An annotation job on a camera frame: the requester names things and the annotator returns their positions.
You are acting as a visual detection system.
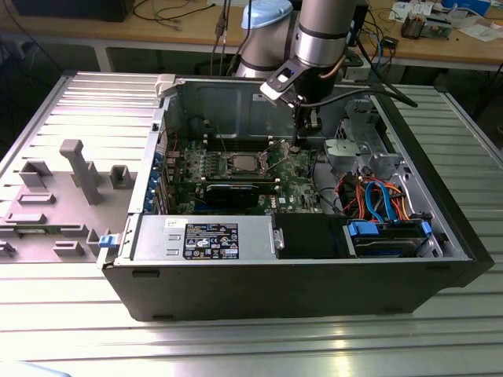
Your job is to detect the black PC case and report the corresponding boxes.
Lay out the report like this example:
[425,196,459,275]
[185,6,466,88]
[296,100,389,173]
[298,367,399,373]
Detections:
[96,73,495,324]

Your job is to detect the blue wire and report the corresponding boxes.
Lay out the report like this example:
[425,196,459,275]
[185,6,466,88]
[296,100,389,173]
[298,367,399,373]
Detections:
[364,181,398,224]

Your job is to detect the silver CPU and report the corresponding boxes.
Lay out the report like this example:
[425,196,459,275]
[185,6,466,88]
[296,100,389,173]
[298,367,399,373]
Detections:
[232,154,261,170]

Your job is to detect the grey electronic device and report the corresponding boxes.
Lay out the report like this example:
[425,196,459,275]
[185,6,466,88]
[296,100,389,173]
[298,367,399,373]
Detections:
[422,14,453,40]

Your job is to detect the black graphics card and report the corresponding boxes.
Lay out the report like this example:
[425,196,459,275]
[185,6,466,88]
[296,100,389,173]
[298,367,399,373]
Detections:
[203,181,263,210]

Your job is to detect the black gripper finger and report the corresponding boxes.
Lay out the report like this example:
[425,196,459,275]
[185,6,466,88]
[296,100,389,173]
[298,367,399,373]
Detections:
[294,101,324,141]

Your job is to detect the blue box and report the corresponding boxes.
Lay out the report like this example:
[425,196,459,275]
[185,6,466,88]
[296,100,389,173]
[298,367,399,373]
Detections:
[442,0,492,13]

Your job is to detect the green motherboard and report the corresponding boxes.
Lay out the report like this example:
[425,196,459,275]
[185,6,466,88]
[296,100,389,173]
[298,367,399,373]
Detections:
[163,133,328,216]

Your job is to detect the grey metal drive cage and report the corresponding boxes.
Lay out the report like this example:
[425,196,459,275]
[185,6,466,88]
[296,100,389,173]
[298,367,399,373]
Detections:
[322,97,412,189]

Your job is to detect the large black box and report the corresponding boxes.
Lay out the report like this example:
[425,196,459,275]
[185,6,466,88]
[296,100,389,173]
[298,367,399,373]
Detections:
[11,0,129,23]

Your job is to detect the CPU socket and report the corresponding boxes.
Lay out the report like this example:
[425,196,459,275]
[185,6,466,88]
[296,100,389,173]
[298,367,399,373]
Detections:
[222,151,273,178]

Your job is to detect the hard disk in blue carrier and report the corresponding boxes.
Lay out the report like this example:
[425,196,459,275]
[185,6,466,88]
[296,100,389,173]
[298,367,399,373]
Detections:
[344,218,434,259]

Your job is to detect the grey parts rack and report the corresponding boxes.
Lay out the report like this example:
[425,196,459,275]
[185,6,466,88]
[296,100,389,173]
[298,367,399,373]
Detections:
[0,139,139,264]

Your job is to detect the orange wire bundle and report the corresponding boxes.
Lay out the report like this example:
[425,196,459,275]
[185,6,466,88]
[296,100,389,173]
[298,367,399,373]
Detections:
[340,174,413,223]

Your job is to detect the wooden desk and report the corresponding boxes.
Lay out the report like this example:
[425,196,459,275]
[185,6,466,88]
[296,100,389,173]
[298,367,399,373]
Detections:
[0,0,503,74]

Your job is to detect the metal locking lever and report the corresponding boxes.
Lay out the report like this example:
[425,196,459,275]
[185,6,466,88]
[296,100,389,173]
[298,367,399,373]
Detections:
[261,138,286,158]
[215,127,229,157]

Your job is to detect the silver power supply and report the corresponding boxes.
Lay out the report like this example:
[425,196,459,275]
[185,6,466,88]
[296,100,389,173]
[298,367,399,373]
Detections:
[131,214,276,262]

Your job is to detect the white paper sheets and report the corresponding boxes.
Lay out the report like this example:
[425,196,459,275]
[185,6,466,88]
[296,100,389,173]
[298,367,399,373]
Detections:
[388,2,433,20]
[457,23,503,43]

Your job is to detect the black tower box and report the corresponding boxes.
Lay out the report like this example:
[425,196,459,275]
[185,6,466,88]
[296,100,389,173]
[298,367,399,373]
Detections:
[355,0,371,46]

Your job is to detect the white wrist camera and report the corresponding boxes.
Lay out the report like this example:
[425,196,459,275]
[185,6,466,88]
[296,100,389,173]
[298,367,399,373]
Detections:
[259,65,306,109]

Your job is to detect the black disk bay cover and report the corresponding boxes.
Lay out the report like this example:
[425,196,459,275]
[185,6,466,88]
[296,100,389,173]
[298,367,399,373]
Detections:
[273,214,347,260]

